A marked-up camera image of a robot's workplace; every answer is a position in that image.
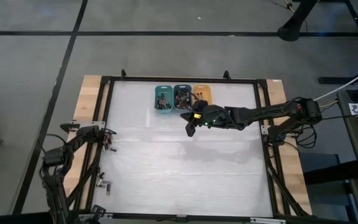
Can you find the teal plastic bin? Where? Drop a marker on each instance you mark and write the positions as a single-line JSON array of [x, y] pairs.
[[163, 88]]

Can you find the black stand pole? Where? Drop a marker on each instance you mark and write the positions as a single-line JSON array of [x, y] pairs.
[[294, 25]]

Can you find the blue plastic bin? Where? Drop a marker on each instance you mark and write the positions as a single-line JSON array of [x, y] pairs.
[[182, 87]]

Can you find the dark desk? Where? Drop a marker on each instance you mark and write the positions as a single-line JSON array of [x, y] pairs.
[[353, 149]]

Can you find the yellow plastic bin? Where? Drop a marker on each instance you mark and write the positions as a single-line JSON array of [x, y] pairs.
[[205, 91]]

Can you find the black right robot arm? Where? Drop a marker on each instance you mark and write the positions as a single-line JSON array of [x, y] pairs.
[[275, 113]]

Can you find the silver metal bracket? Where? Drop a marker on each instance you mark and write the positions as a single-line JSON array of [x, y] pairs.
[[108, 215], [267, 221]]

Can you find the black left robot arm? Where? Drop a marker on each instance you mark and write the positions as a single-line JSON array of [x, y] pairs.
[[61, 155]]

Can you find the black crossbeam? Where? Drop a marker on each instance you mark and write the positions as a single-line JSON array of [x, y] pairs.
[[11, 217]]

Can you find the black metal leg frame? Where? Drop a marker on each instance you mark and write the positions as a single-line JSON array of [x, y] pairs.
[[334, 80]]

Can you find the silver black battery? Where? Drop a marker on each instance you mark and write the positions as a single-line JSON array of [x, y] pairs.
[[159, 102]]

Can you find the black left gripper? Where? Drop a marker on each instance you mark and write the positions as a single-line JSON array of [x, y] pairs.
[[87, 219]]

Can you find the black frame clamp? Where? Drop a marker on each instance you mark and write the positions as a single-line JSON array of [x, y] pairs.
[[123, 74], [226, 74]]

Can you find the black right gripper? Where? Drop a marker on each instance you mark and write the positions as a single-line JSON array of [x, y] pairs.
[[213, 115]]

